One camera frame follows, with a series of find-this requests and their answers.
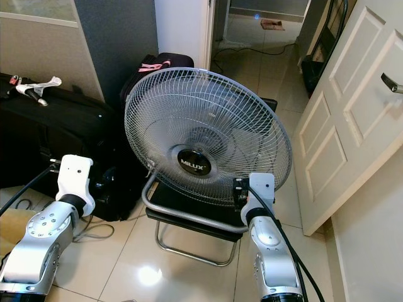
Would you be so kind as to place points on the black metal stand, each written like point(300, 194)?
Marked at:
point(315, 66)

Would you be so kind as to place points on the white panelled door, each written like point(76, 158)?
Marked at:
point(346, 126)

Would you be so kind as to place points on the black chair with chrome legs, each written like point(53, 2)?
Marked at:
point(176, 209)

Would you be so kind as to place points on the white crumpled cloth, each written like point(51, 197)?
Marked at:
point(47, 83)

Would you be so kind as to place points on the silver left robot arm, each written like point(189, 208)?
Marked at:
point(38, 245)

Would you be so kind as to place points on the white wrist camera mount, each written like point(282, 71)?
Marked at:
point(75, 176)
point(261, 185)

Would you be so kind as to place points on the small brown floor item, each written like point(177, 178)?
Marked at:
point(272, 24)

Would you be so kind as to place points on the pink ribbon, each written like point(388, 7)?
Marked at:
point(154, 65)

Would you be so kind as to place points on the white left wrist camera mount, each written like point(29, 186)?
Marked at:
point(75, 176)

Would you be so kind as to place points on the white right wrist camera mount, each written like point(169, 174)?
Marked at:
point(261, 185)

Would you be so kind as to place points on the window with white frame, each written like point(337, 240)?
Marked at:
point(38, 7)

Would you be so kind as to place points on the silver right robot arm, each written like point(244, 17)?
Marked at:
point(274, 251)

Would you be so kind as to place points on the black fabric bag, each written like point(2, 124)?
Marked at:
point(138, 83)

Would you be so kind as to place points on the grey Milux floor fan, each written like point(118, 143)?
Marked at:
point(194, 162)

